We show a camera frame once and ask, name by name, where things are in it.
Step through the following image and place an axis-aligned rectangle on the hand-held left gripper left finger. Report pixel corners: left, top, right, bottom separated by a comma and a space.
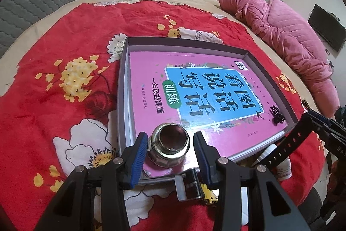
35, 131, 149, 231

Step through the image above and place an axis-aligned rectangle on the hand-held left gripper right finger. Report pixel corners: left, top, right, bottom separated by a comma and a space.
193, 131, 311, 231

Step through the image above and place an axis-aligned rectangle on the yellow plastic object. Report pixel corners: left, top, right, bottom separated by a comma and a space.
200, 184, 217, 204

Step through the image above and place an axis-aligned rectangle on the black metal lighter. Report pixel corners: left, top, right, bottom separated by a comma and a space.
175, 167, 203, 202

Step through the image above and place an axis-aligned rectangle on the grey cardboard box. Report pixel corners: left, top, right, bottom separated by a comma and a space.
117, 36, 299, 185

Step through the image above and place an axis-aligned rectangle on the person's leg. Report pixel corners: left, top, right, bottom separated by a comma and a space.
297, 188, 326, 231

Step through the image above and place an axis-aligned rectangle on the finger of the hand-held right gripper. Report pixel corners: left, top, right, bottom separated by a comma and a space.
307, 110, 346, 134
323, 128, 346, 168

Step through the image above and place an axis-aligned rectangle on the red floral blanket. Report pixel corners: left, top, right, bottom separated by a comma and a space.
0, 1, 326, 231

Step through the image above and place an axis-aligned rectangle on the white bottle with red label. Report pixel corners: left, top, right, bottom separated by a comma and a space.
253, 143, 292, 181

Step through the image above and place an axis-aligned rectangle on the black binder clip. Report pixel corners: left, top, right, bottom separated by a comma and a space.
266, 105, 287, 126

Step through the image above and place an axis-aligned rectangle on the black television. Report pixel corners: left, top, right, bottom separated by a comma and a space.
308, 4, 346, 52

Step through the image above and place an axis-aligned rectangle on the pink book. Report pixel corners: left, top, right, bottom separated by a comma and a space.
128, 51, 291, 177

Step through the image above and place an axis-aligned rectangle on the pink quilt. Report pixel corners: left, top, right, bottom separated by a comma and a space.
218, 0, 341, 119

